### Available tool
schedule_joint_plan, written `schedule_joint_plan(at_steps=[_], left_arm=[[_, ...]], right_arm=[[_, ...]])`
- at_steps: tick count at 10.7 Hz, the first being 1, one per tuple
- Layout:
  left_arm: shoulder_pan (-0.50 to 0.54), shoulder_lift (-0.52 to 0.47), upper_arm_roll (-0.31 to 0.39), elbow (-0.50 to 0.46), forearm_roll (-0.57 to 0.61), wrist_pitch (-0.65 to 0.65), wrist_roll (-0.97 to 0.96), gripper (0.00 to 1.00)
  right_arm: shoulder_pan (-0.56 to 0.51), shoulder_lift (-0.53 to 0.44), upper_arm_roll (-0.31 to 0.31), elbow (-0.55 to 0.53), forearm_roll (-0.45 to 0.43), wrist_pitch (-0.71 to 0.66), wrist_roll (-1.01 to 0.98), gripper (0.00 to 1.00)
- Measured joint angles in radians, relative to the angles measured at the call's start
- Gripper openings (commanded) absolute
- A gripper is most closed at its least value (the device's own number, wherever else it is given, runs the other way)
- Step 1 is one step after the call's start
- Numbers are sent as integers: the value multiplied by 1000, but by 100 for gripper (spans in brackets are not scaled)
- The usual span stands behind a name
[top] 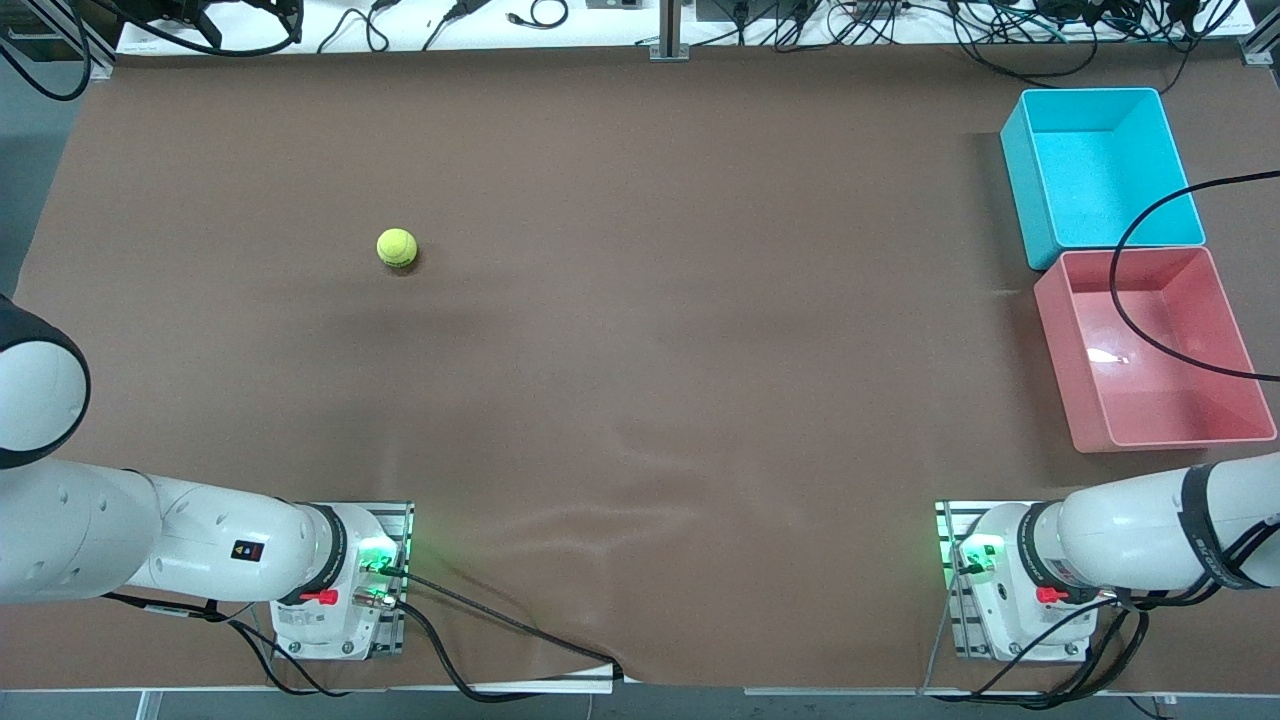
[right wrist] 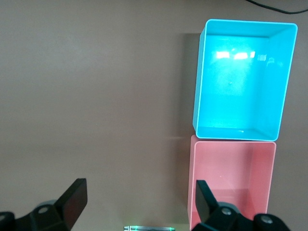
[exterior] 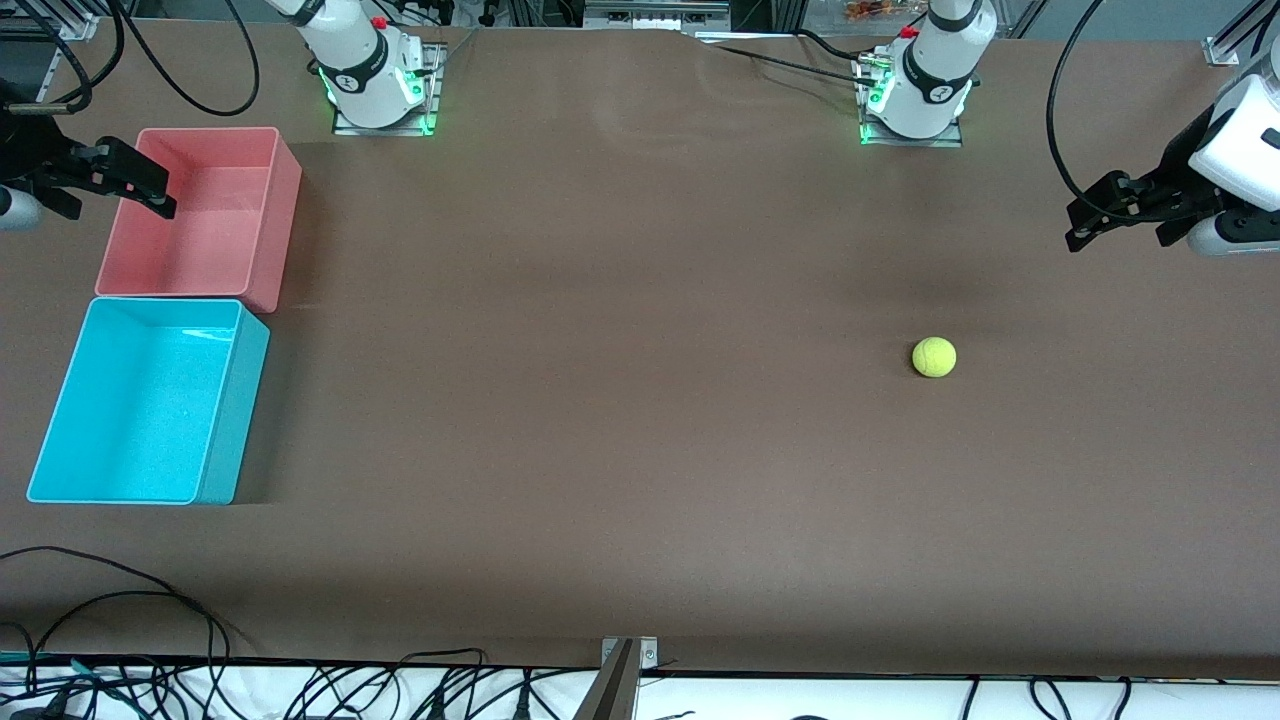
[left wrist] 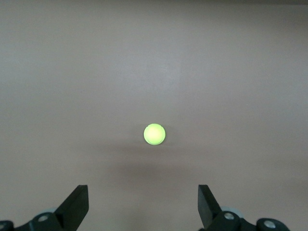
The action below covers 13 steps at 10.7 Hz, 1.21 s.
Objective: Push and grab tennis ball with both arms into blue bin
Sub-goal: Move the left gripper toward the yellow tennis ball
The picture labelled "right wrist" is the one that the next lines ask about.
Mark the pink plastic bin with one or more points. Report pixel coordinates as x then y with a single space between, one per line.
228 163

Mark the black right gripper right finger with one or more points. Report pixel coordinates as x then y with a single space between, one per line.
207 207

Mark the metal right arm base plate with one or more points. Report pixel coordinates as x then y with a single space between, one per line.
149 228

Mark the blue plastic bin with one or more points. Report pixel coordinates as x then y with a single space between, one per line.
231 91

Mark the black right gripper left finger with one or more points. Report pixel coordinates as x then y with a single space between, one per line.
69 204

